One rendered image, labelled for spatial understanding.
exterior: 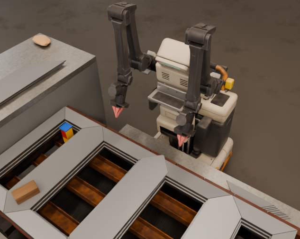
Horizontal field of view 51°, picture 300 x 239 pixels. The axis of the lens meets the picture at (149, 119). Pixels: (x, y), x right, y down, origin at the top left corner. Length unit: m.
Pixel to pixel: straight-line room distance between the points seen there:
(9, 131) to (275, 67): 3.24
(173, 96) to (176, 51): 0.31
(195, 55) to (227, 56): 2.90
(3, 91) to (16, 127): 0.24
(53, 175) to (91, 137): 0.33
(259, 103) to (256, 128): 0.40
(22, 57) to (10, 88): 0.40
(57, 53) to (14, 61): 0.30
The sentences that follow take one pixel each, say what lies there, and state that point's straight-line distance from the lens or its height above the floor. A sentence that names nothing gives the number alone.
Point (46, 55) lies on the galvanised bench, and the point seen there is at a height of 1.05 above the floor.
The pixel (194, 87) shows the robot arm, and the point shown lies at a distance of 1.52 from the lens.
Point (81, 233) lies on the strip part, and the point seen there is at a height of 0.87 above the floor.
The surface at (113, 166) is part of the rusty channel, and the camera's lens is 2.01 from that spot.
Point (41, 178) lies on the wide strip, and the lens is 1.83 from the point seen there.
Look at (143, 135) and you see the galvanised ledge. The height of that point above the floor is 0.68.
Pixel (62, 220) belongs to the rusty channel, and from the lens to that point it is 1.88.
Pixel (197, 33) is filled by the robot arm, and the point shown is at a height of 1.62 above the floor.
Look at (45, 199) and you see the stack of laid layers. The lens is 1.78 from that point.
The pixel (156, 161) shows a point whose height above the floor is 0.87.
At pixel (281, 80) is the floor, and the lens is 4.05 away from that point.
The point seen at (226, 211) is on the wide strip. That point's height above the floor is 0.87.
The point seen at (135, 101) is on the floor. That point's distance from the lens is 3.48.
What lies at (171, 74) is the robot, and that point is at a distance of 1.86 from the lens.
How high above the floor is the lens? 2.28
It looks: 44 degrees down
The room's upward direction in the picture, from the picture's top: 1 degrees counter-clockwise
